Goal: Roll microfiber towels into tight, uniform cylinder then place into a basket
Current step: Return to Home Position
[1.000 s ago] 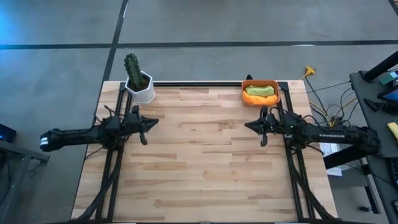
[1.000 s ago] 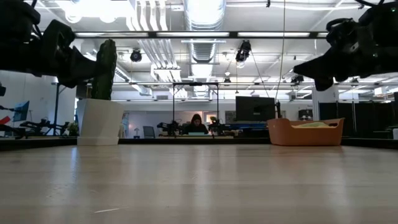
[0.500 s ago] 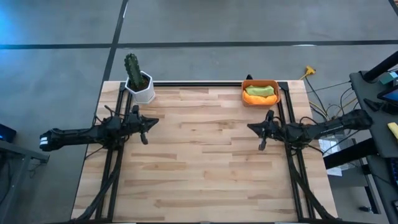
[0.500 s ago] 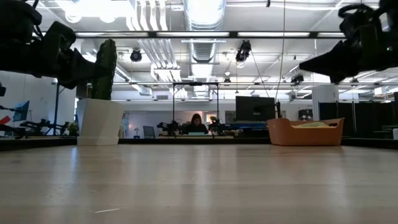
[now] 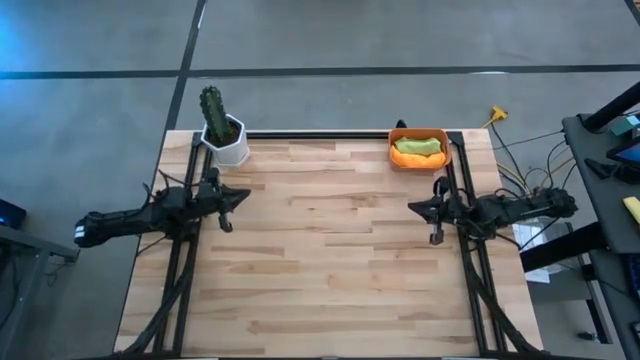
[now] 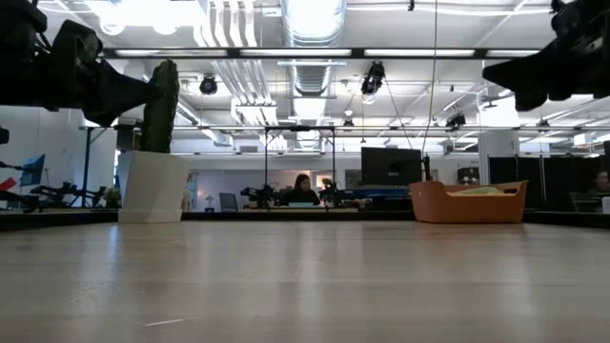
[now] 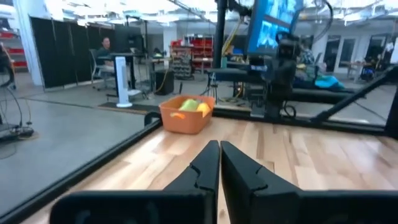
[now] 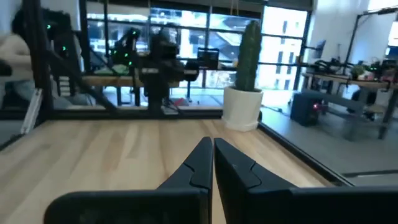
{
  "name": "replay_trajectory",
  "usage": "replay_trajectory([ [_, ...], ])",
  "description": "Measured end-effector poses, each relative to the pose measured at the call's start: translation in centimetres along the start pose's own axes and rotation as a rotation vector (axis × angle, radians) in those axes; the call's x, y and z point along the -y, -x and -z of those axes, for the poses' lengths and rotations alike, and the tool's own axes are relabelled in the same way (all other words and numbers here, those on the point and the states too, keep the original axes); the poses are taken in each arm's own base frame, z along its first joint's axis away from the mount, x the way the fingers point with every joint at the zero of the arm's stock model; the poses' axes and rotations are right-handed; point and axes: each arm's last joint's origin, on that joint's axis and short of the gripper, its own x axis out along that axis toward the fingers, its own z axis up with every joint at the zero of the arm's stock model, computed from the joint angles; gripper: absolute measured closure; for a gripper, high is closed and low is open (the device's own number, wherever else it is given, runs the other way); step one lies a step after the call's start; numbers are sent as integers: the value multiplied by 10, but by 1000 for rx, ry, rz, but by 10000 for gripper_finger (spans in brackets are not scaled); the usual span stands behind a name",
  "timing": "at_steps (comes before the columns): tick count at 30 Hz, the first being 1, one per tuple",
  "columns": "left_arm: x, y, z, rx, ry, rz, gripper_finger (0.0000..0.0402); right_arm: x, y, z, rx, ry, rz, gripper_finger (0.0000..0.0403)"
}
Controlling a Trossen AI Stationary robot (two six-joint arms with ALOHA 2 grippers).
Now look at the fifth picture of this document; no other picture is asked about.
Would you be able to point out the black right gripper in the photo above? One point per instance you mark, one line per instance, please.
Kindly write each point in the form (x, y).
(447, 210)

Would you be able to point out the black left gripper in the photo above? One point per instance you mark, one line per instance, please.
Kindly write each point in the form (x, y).
(210, 197)

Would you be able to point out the orange microfiber towel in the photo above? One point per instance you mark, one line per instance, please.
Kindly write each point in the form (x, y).
(417, 160)

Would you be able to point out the green microfiber towel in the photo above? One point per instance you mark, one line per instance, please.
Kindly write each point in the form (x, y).
(417, 145)

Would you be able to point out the salmon plastic basket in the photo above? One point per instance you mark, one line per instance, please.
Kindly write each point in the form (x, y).
(420, 132)

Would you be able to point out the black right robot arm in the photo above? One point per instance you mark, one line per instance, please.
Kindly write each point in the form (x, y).
(520, 207)

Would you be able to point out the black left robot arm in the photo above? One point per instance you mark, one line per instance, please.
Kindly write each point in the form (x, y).
(135, 220)

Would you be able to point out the white hexagonal plant pot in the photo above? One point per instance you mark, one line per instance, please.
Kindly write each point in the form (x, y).
(232, 155)

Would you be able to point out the small black clamp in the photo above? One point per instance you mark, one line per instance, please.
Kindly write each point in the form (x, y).
(400, 123)

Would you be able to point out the green cactus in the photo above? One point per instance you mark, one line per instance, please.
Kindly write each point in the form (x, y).
(214, 112)

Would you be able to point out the clear plastic sheet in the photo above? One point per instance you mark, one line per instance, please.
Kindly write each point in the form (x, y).
(530, 237)

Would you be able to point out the white paper sheet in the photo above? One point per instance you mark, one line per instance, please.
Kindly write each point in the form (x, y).
(537, 275)

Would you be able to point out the black desk support beam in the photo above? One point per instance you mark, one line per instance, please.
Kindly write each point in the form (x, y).
(560, 247)

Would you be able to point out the black desk gadget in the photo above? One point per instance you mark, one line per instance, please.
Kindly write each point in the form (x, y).
(600, 169)

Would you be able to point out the dark metal table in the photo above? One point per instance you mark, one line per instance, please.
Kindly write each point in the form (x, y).
(30, 245)

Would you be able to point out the yellow cloth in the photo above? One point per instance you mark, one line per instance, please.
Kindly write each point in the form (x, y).
(634, 207)

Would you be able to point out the dark grey desk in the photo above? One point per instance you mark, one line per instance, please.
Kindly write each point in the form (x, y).
(615, 300)

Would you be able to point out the tablet with blue screen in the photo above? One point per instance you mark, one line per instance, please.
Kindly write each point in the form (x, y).
(629, 152)

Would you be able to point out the black slanted pole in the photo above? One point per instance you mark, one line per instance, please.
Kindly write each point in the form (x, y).
(612, 107)

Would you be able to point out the teal box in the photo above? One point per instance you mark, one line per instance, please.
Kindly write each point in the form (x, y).
(625, 126)

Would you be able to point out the black device with blue light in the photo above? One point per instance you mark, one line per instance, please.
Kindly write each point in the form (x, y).
(10, 212)

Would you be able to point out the black aluminium table frame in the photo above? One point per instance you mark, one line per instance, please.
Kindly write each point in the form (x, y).
(325, 135)

